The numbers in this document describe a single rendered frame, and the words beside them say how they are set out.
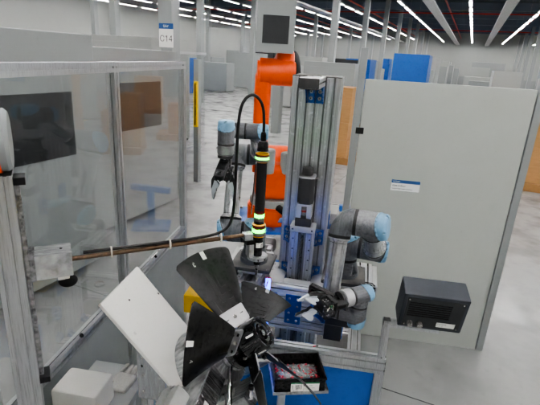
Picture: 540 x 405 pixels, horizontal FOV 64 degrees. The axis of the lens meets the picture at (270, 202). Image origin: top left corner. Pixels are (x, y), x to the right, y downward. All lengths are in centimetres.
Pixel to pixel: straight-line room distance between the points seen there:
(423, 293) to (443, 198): 154
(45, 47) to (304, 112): 244
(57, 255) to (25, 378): 38
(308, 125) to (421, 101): 111
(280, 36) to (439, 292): 395
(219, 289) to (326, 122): 111
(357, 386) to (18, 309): 149
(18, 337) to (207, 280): 58
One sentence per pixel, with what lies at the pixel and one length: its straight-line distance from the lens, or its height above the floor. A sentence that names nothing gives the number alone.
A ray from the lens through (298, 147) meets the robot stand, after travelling 233.
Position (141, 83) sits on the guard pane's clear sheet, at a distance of 226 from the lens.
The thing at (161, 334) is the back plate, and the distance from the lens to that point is 159.
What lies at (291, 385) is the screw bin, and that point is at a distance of 192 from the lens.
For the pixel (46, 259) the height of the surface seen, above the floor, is 157.
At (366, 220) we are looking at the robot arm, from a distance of 184.
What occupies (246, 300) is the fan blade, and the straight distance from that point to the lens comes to 176.
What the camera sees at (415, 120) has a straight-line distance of 320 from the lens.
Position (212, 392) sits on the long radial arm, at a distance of 148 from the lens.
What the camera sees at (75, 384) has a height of 97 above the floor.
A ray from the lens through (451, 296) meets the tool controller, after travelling 194.
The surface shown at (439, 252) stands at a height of 79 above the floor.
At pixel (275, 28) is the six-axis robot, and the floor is 241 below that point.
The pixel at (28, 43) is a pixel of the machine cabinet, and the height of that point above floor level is 209.
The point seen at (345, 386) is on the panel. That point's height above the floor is 67.
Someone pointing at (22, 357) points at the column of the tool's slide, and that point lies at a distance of 145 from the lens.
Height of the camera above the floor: 211
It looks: 19 degrees down
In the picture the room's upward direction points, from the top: 3 degrees clockwise
